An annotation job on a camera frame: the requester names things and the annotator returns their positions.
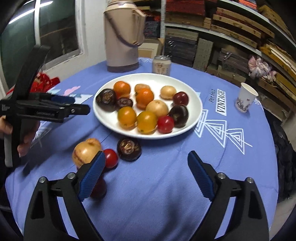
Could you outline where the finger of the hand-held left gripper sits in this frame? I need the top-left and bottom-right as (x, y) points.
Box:
(50, 103), (90, 123)
(29, 93), (76, 106)

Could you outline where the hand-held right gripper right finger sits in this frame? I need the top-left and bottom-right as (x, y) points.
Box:
(187, 150), (270, 241)

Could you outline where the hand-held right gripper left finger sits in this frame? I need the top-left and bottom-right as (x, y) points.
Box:
(23, 150), (107, 241)

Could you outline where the dark red plum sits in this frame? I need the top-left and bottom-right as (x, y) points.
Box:
(172, 91), (189, 106)
(90, 171), (107, 198)

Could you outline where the small dark purple mangosteen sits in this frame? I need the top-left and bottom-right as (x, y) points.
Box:
(116, 97), (134, 110)

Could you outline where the orange mandarin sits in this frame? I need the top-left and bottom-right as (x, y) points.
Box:
(113, 81), (131, 99)
(135, 88), (154, 110)

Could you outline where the yellow orange fruit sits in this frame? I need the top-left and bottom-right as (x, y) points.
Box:
(136, 111), (158, 135)
(117, 106), (137, 129)

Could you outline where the white round plate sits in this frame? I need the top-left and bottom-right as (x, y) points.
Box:
(92, 73), (203, 139)

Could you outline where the person's left hand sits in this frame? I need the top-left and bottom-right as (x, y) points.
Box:
(0, 116), (41, 158)

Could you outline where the red printed cloth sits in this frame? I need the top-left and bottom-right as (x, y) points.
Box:
(29, 72), (60, 93)

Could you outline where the blue printed tablecloth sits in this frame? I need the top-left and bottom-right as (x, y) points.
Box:
(5, 56), (279, 241)

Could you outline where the beige thermos jug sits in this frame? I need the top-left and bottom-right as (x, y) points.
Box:
(103, 0), (146, 73)

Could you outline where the black bag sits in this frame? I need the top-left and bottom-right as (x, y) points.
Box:
(264, 109), (296, 204)

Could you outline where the printed paper cup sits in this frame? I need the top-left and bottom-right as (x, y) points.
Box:
(235, 82), (259, 113)

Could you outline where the white drink can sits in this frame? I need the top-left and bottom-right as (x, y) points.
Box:
(151, 56), (172, 76)

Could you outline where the cardboard box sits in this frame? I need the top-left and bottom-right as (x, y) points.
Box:
(138, 38), (165, 58)

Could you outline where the stack of dark patterned boxes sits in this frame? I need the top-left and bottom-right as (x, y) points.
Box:
(165, 28), (199, 67)

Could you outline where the pink crumpled cloth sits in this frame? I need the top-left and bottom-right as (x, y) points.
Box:
(248, 55), (277, 81)

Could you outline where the white metal shelf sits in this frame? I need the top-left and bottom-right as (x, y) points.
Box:
(159, 0), (296, 121)

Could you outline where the stack of wooden frames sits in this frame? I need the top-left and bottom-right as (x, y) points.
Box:
(203, 5), (296, 93)

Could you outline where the window with white frame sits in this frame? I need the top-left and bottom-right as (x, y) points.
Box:
(0, 0), (88, 88)

